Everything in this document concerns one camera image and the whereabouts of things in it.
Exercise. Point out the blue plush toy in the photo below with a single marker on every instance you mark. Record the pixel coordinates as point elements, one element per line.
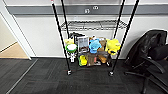
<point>95,46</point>

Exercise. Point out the green and white bowl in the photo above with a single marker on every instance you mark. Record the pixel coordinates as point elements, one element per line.
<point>71,49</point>

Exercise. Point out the small yellow toy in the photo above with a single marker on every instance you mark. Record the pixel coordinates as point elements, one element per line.
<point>83,60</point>

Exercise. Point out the brown paper pack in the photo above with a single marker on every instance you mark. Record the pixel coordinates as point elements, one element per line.
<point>92,59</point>

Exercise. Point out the flat black box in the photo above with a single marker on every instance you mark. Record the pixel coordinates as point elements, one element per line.
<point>75,34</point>

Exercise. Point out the pale yellow toy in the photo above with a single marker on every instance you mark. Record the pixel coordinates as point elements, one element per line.
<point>68,41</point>

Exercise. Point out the tan cardboard box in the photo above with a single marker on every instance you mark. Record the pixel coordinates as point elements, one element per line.
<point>103,41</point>

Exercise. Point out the orange brown toy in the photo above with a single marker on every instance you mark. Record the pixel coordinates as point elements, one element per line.
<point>103,57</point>

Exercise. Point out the yellow plush toy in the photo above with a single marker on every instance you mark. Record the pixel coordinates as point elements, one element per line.
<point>113,46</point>

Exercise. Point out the black office chair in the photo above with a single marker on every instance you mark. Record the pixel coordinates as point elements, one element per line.
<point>150,43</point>

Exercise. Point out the small white wall label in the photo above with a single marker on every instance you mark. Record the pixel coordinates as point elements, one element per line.
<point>87,10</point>

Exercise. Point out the white wall socket plate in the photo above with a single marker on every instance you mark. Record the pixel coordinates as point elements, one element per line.
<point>95,7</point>

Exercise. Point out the long grey wall band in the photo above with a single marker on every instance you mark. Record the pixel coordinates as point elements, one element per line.
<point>33,9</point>

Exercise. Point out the white door frame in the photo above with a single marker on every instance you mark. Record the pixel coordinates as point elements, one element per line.
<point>17,33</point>

